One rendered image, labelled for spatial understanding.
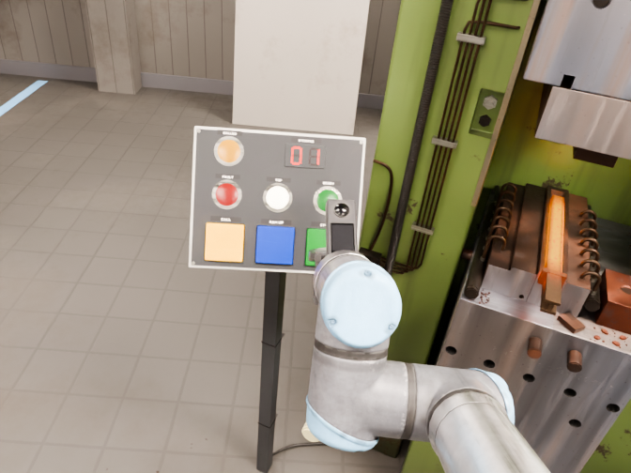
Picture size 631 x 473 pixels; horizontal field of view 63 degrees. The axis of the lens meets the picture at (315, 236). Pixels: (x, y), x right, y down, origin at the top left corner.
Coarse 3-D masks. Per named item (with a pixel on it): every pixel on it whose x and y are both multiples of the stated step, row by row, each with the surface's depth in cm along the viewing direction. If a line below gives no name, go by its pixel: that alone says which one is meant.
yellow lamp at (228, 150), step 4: (224, 140) 101; (228, 140) 101; (232, 140) 101; (220, 144) 101; (224, 144) 101; (228, 144) 101; (232, 144) 101; (236, 144) 101; (220, 148) 101; (224, 148) 101; (228, 148) 101; (232, 148) 101; (236, 148) 101; (220, 152) 101; (224, 152) 101; (228, 152) 101; (232, 152) 101; (236, 152) 101; (220, 156) 101; (224, 156) 101; (228, 156) 101; (232, 156) 101; (236, 156) 101; (224, 160) 101; (228, 160) 101; (232, 160) 101
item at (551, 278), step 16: (560, 208) 126; (560, 224) 120; (560, 240) 114; (560, 256) 109; (544, 272) 104; (560, 272) 104; (544, 288) 103; (560, 288) 100; (544, 304) 99; (560, 304) 96
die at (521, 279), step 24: (528, 192) 136; (528, 216) 126; (576, 216) 127; (528, 240) 117; (576, 240) 118; (504, 264) 110; (528, 264) 109; (576, 264) 110; (504, 288) 111; (528, 288) 109; (576, 288) 104; (576, 312) 107
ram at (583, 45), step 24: (552, 0) 81; (576, 0) 80; (600, 0) 79; (624, 0) 78; (552, 24) 83; (576, 24) 82; (600, 24) 81; (624, 24) 79; (552, 48) 85; (576, 48) 83; (600, 48) 82; (624, 48) 81; (528, 72) 88; (552, 72) 87; (576, 72) 85; (600, 72) 84; (624, 72) 82; (624, 96) 84
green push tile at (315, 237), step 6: (312, 228) 104; (312, 234) 103; (318, 234) 103; (324, 234) 103; (306, 240) 104; (312, 240) 103; (318, 240) 103; (324, 240) 104; (306, 246) 104; (312, 246) 103; (318, 246) 104; (324, 246) 104; (306, 252) 104; (306, 258) 104; (306, 264) 104; (312, 264) 104
